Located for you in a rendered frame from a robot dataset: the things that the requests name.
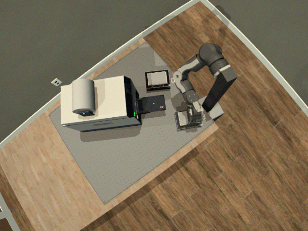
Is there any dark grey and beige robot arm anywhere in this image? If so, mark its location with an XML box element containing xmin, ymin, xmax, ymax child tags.
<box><xmin>173</xmin><ymin>43</ymin><xmax>230</xmax><ymax>117</ymax></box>

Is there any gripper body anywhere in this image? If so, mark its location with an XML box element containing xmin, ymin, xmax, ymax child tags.
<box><xmin>187</xmin><ymin>107</ymin><xmax>203</xmax><ymax>122</ymax></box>

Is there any grey cylinder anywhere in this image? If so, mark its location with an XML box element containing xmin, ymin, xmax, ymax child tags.
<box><xmin>72</xmin><ymin>78</ymin><xmax>96</xmax><ymax>114</ymax></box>

